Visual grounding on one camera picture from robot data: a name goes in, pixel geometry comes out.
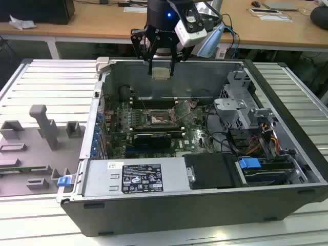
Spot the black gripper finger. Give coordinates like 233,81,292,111
170,47,192,76
130,27,157,76

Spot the silver CPU plate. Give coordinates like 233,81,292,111
151,67,171,81

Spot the black RAM slot row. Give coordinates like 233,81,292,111
130,98,179,109

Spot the CPU socket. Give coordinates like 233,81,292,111
145,107,180,128

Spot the black plastic bay cover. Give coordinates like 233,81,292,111
184,153,243,191

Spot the white paper sheet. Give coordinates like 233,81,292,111
124,6,148,13
260,14,293,23

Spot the pale blue teach pendant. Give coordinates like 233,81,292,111
197,24,225,58

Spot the wooden desk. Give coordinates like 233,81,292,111
0,0,328,61

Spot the black cylindrical board component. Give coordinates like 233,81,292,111
119,86,132,101

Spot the green motherboard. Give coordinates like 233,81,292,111
104,98,218,158

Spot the silver metal drive cage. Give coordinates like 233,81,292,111
214,70,257,130

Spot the black graphics card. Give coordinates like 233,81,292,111
133,132,171,150

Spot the white device with dark screen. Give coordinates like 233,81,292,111
249,8,280,15

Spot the black box on desk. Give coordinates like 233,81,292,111
0,0,76,25

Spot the grey flat laptop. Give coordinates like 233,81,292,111
262,1,299,12

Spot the crumpled clear plastic bag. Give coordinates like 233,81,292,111
9,14,36,30

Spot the hard disk in blue carrier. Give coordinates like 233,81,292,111
237,157,298,188

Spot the black round object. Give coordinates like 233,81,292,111
310,5,328,27

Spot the silver power supply unit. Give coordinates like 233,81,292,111
81,157,192,197

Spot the black open PC case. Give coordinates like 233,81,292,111
56,56,328,238

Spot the grey parts rack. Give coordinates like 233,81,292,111
0,104,87,198

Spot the green RAM stick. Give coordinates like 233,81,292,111
0,167,35,175

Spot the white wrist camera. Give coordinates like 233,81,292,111
175,2,213,49

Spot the grey case handle latch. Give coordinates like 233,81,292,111
95,56,111,74

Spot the blue cable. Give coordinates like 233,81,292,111
222,24,240,60

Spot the black internal cable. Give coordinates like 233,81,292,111
204,104,240,156

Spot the coloured wire bundle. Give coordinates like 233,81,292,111
245,122,279,155

